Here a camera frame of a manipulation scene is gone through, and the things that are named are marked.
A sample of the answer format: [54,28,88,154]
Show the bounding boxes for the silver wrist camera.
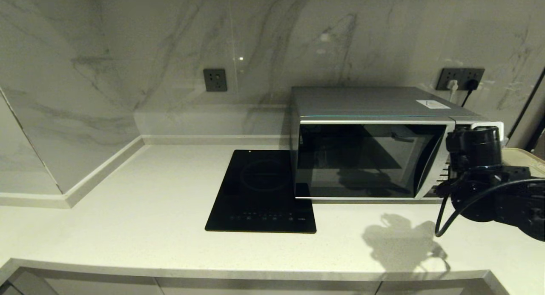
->
[470,122,505,147]

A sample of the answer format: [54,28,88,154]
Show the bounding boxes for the grey single wall outlet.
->
[203,69,227,92]

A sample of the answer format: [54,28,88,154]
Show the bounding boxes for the silver microwave oven body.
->
[290,86,505,200]

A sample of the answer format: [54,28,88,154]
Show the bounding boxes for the black induction cooktop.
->
[205,149,317,234]

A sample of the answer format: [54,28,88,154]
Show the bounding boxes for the black glass microwave door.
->
[295,120,457,200]

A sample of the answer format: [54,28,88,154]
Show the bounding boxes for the grey double wall outlet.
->
[436,68,486,91]

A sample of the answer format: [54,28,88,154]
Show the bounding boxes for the black power cord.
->
[461,78,479,108]

